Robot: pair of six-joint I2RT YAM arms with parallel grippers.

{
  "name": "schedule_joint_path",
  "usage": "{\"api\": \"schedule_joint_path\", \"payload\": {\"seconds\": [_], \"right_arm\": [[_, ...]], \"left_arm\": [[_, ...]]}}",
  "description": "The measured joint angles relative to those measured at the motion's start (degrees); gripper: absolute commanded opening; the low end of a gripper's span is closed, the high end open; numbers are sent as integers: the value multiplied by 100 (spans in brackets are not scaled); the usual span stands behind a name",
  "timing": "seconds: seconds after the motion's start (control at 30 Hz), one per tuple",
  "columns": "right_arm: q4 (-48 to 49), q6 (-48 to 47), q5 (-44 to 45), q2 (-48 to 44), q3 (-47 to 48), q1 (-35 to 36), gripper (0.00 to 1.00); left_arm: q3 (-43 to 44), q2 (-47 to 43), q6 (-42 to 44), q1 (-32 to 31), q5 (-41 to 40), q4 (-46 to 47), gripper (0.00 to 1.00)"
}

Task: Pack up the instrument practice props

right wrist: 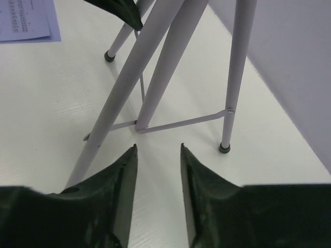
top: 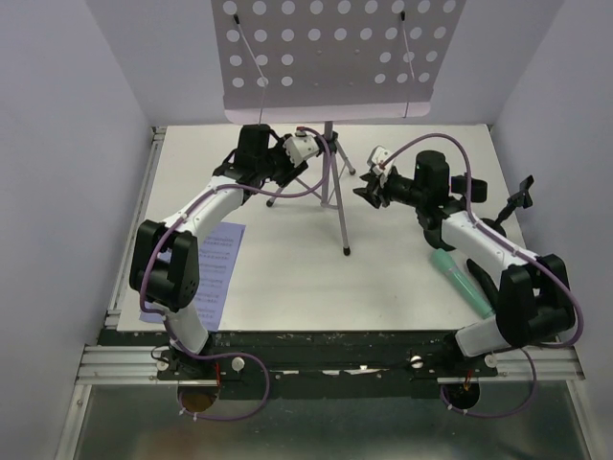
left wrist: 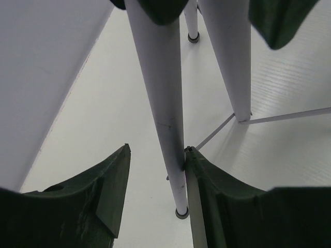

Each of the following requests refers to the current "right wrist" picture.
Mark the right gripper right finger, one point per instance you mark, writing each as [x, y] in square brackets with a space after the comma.
[222, 214]

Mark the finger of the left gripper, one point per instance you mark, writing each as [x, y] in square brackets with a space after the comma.
[126, 10]

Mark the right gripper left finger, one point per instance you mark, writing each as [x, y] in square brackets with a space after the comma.
[96, 212]

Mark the white music stand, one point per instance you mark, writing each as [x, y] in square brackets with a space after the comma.
[170, 23]

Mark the sheet music page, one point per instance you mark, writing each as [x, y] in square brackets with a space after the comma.
[29, 21]

